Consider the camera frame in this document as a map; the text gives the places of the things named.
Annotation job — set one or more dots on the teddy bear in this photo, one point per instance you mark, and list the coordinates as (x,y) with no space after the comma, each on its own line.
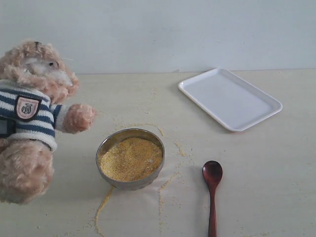
(34,82)

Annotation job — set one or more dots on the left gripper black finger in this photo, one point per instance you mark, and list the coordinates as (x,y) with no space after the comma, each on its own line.
(7,127)

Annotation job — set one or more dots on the dark red wooden spoon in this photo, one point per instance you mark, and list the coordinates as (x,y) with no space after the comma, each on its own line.
(212,173)

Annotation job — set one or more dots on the steel bowl of millet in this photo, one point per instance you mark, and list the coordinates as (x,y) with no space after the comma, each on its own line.
(130,159)

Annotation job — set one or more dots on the white rectangular plastic tray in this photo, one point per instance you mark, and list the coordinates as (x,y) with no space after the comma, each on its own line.
(230,100)

